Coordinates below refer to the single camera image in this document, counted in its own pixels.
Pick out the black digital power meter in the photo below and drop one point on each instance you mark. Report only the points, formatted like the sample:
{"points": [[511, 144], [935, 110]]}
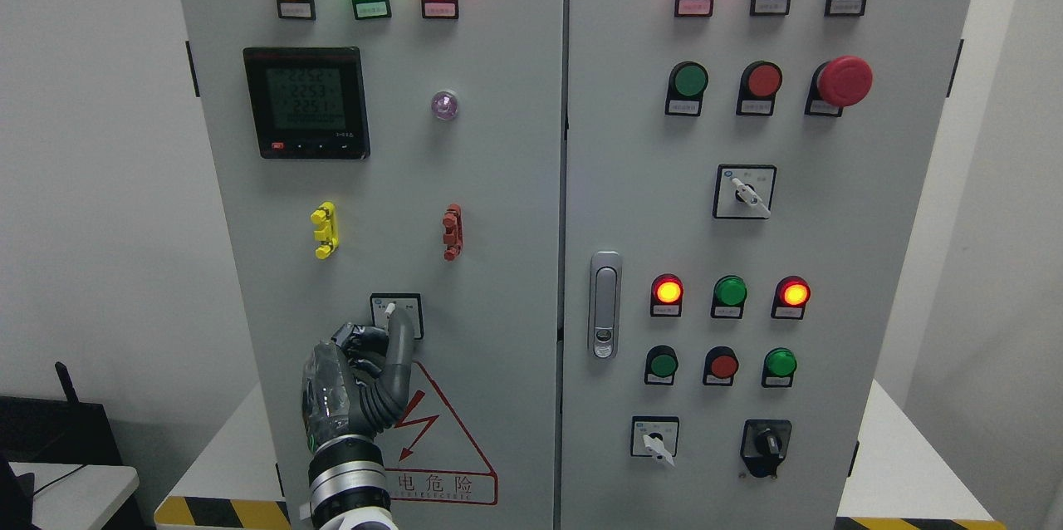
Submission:
{"points": [[308, 102]]}

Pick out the lit red indicator lower right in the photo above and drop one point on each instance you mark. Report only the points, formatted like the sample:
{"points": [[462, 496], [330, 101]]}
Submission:
{"points": [[790, 298]]}

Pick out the red push button lower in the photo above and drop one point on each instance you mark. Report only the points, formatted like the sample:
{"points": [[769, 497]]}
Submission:
{"points": [[720, 366]]}

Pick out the black rotary knob switch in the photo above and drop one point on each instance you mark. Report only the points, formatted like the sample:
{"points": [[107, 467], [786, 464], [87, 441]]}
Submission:
{"points": [[764, 445]]}

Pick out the white side table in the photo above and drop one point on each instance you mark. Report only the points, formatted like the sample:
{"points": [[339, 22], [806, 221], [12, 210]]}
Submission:
{"points": [[85, 500]]}

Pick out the right grey cabinet door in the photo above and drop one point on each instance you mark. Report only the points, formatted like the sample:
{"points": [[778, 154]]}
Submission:
{"points": [[642, 183]]}

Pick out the black device with antenna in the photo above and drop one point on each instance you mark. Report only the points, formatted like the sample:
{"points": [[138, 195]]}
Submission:
{"points": [[44, 441]]}

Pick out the green push button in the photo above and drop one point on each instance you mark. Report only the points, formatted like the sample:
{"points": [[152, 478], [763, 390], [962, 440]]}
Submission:
{"points": [[778, 369], [686, 86], [660, 365]]}

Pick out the grey cabinet door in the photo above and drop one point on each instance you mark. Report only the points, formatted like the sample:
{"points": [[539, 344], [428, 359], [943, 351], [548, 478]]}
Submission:
{"points": [[490, 316], [642, 183]]}

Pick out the white platform hazard striped edge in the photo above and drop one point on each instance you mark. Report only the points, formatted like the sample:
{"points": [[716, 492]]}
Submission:
{"points": [[898, 482]]}

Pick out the lit red indicator lower left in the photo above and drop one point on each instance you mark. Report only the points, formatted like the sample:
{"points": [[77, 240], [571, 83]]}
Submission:
{"points": [[666, 296]]}

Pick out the door white selector switch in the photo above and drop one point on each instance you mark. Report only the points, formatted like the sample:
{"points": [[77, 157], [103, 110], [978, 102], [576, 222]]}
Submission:
{"points": [[384, 304]]}

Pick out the small clear purple lamp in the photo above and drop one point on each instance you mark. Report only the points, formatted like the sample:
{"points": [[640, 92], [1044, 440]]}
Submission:
{"points": [[444, 105]]}

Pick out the red terminal connector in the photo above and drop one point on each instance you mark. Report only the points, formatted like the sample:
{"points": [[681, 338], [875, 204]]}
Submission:
{"points": [[452, 236]]}

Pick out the lower white selector switch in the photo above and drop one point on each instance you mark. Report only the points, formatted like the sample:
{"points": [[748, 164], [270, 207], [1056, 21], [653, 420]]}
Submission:
{"points": [[655, 437]]}

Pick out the red emergency stop button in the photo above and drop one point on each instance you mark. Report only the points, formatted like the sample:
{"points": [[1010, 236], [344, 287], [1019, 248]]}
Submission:
{"points": [[838, 83]]}

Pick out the silver black robot forearm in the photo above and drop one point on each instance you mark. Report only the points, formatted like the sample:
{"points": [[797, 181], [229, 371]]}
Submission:
{"points": [[349, 486]]}

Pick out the yellow terminal connector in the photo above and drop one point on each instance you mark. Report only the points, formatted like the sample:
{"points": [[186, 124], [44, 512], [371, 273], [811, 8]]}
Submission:
{"points": [[325, 233]]}

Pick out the green indicator lower middle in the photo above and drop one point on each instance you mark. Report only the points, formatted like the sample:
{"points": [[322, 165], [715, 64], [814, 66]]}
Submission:
{"points": [[729, 297]]}

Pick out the left grey cabinet door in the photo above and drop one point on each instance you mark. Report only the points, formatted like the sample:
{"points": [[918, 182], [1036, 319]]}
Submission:
{"points": [[490, 316]]}

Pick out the upper right white selector switch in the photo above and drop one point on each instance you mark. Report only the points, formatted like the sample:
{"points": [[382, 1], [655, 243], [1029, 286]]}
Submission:
{"points": [[744, 191]]}

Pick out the green push button lower right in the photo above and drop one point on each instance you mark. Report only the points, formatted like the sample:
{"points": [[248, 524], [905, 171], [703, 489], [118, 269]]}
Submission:
{"points": [[778, 369]]}

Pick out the red push button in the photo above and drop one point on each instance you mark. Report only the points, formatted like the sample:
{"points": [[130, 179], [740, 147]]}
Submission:
{"points": [[720, 366], [758, 87]]}

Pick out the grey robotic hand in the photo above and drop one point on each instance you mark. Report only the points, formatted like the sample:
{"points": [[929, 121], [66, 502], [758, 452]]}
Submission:
{"points": [[358, 381]]}

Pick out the red push button upper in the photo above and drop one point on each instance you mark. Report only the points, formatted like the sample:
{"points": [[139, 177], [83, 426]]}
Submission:
{"points": [[758, 87]]}

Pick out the lit red indicator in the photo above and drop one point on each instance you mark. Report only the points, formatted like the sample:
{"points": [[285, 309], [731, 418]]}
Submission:
{"points": [[666, 296], [790, 298]]}

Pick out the silver door handle lock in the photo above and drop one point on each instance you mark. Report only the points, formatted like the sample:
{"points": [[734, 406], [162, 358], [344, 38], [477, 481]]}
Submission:
{"points": [[604, 303]]}

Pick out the red electric hazard warning sticker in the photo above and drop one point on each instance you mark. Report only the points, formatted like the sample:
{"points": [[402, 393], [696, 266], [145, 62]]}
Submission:
{"points": [[430, 456]]}

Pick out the green push button upper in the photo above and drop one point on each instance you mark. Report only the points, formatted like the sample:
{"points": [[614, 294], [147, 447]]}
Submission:
{"points": [[686, 86]]}

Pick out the green push button lower left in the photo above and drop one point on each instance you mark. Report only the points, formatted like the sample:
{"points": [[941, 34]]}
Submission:
{"points": [[660, 365]]}

